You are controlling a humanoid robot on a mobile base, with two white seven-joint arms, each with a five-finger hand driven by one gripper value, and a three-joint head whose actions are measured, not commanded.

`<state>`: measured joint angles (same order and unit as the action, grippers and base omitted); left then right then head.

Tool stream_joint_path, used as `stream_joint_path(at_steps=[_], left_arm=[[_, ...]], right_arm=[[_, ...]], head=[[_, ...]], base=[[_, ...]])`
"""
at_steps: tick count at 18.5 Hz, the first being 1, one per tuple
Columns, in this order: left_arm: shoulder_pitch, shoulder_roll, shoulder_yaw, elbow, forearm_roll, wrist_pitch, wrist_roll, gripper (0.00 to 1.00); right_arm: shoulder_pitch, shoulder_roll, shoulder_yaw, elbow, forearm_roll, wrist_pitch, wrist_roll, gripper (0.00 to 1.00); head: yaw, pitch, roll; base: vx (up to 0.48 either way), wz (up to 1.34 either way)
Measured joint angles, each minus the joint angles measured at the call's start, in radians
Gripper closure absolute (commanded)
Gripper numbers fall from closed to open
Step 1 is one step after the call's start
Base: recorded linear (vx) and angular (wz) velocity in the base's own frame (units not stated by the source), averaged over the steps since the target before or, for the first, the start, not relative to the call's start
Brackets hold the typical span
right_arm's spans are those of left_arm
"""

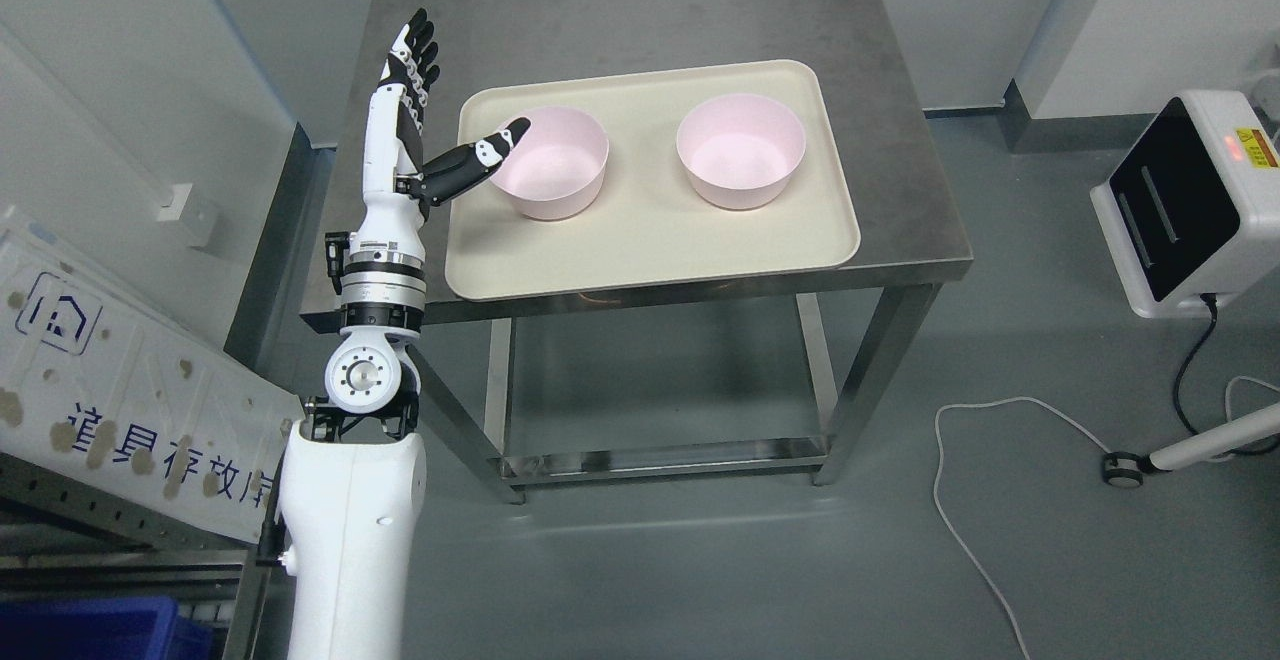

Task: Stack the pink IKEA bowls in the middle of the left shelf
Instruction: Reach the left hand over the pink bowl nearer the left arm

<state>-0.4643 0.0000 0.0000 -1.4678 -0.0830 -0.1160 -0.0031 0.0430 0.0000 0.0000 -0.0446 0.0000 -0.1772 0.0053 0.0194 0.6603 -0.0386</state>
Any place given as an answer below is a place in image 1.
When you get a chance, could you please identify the metal shelf rack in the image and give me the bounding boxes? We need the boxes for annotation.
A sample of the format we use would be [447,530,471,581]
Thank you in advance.
[1,454,271,659]

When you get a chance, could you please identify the white black device on stand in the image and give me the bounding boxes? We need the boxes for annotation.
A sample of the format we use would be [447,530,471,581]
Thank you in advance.
[1091,90,1279,318]

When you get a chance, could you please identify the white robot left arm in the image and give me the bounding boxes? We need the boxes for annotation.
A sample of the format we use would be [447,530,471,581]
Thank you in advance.
[276,226,425,659]

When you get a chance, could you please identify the white sign board blue text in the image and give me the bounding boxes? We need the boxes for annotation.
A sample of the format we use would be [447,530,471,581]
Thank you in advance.
[1,206,302,544]

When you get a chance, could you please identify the pink bowl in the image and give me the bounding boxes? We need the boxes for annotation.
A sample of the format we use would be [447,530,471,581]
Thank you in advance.
[675,92,808,212]
[490,105,611,221]

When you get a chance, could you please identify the blue plastic bin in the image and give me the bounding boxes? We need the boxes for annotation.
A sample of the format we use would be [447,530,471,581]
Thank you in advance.
[1,596,214,659]

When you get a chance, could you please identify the stainless steel table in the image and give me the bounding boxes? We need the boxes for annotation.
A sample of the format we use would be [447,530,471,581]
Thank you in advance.
[357,0,973,501]

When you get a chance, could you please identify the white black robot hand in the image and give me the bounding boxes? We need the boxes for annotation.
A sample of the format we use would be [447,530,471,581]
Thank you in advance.
[352,8,532,255]

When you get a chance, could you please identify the white wall socket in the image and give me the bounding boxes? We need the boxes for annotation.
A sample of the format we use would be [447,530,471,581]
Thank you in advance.
[156,183,221,249]

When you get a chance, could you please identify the white floor cable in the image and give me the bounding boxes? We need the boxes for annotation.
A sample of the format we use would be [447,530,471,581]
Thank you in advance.
[933,376,1280,660]

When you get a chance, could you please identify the cream plastic tray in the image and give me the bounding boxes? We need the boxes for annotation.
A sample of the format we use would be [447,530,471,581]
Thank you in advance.
[444,59,861,303]

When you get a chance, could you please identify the white stand leg with caster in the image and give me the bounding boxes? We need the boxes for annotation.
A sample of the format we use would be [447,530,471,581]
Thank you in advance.
[1101,402,1279,489]

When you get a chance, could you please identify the black power cable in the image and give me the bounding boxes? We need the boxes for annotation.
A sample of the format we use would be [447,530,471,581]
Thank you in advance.
[1172,294,1280,457]

